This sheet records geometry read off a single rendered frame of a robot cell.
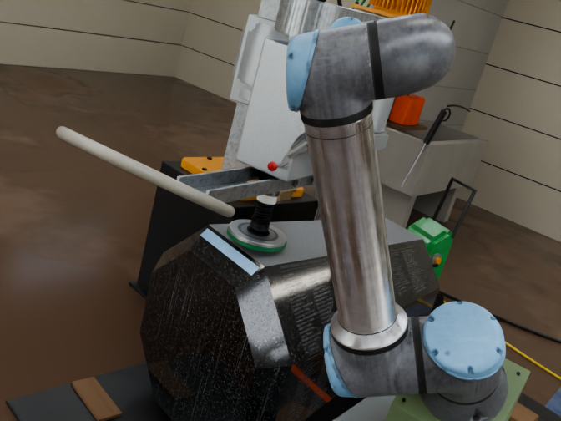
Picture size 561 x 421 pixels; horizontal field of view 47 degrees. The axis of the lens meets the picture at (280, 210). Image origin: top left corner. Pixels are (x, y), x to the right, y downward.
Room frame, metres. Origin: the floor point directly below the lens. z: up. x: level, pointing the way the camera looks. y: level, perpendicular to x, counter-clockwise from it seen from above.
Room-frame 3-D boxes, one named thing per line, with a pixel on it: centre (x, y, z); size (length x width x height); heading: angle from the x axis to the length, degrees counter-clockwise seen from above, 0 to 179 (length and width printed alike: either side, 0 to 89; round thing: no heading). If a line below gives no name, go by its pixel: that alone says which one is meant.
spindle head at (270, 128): (2.22, 0.02, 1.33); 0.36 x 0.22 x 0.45; 153
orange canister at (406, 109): (5.81, -0.88, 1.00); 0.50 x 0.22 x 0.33; 146
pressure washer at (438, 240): (3.88, -0.94, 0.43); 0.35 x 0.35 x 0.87; 34
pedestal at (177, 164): (3.18, 0.24, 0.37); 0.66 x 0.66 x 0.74; 49
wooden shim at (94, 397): (2.13, 0.51, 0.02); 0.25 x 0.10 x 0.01; 46
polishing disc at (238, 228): (2.15, 0.06, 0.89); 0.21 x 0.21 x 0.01
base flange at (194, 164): (3.18, 0.24, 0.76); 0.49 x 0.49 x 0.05; 49
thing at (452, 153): (5.79, -1.12, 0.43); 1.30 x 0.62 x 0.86; 146
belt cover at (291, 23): (2.46, -0.10, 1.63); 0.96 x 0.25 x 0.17; 153
